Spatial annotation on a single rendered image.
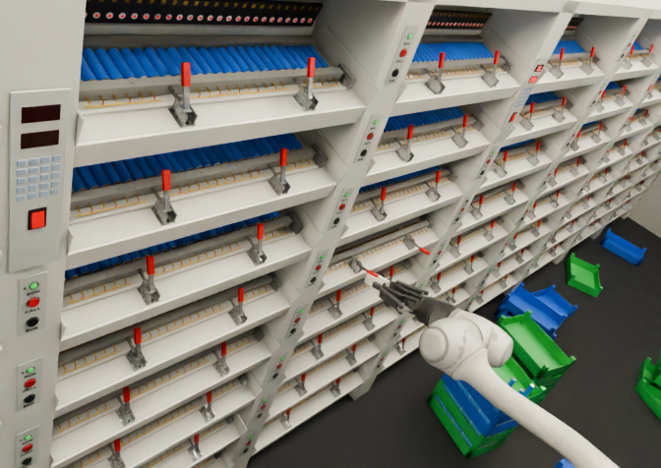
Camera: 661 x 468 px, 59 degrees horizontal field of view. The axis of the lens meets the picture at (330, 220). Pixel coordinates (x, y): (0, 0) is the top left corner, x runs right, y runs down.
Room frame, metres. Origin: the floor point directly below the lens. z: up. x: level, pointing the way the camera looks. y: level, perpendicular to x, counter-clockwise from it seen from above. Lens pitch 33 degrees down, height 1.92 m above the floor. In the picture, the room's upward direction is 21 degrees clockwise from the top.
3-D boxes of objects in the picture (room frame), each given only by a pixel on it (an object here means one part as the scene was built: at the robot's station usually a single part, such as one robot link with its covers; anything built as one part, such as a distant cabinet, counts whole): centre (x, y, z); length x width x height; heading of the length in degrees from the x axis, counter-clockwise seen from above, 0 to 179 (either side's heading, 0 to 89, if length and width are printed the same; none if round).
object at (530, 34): (1.81, -0.31, 0.86); 0.20 x 0.09 x 1.73; 56
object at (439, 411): (1.82, -0.87, 0.04); 0.30 x 0.20 x 0.08; 41
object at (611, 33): (2.40, -0.70, 0.86); 0.20 x 0.09 x 1.73; 56
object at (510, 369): (1.82, -0.87, 0.36); 0.30 x 0.20 x 0.08; 41
